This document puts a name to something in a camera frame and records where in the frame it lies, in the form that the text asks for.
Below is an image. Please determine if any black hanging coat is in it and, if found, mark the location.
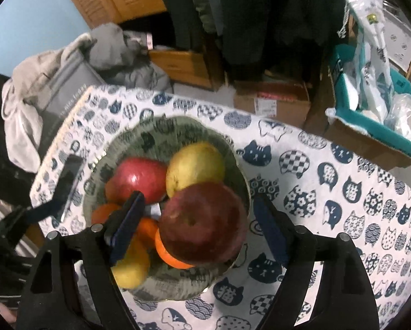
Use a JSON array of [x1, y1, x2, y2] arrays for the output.
[[162, 0, 206, 51]]

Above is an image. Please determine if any white printed plastic bag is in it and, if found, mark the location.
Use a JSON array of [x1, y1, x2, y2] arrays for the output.
[[328, 0, 396, 122]]

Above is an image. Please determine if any dark red apple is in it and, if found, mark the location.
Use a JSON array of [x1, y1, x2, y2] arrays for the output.
[[159, 182, 249, 266]]

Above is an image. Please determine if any white patterned drawer box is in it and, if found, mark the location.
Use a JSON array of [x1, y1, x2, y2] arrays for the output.
[[381, 6, 411, 73]]

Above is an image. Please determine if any cat-patterned ceramic bowl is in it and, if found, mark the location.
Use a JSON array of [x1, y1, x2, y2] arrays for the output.
[[82, 115, 253, 302]]

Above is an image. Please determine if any flat brown cardboard box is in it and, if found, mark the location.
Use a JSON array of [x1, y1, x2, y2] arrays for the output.
[[232, 75, 313, 128]]

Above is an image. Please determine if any yellow-green pear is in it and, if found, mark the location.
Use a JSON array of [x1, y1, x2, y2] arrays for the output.
[[166, 142, 226, 199]]

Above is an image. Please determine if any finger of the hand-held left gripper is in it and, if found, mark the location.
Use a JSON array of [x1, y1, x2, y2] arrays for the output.
[[6, 202, 61, 228]]

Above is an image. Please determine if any wooden drawer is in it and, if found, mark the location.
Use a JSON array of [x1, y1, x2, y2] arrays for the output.
[[148, 49, 215, 90]]

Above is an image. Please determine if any grey tote bag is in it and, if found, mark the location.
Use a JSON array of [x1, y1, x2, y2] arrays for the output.
[[37, 51, 107, 153]]

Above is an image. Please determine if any teal cardboard box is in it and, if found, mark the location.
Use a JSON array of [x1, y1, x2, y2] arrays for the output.
[[302, 44, 411, 168]]

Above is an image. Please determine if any black hooded coat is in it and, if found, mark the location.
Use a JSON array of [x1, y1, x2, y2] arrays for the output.
[[222, 0, 348, 73]]

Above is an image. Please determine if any grey hanging jacket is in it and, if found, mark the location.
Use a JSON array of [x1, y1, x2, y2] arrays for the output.
[[195, 0, 224, 35]]

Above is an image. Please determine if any small orange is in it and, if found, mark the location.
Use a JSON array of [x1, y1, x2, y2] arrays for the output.
[[135, 217, 160, 250], [91, 203, 122, 226]]

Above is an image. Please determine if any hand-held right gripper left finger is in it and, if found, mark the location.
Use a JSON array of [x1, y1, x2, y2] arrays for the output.
[[16, 190, 146, 330]]

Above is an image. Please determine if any grey padded jacket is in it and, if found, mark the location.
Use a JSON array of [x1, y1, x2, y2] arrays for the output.
[[88, 22, 174, 94]]

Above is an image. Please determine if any clear plastic bag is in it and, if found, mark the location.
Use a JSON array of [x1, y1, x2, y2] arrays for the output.
[[385, 93, 411, 145]]

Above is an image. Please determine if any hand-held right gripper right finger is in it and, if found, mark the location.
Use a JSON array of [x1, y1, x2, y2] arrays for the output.
[[253, 195, 381, 330]]

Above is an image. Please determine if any bright red apple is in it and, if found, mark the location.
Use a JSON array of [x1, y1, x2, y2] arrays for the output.
[[104, 157, 168, 205]]

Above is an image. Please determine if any grey bag with clothes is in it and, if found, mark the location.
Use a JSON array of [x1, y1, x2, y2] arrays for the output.
[[1, 34, 97, 173]]

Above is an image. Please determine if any black smartphone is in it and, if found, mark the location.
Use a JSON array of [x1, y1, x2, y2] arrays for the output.
[[55, 155, 85, 223]]

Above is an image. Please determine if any large orange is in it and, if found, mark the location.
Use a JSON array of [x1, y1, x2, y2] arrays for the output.
[[154, 229, 196, 270]]

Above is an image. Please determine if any cat print tablecloth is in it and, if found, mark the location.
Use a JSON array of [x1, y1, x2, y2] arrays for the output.
[[30, 84, 411, 330]]

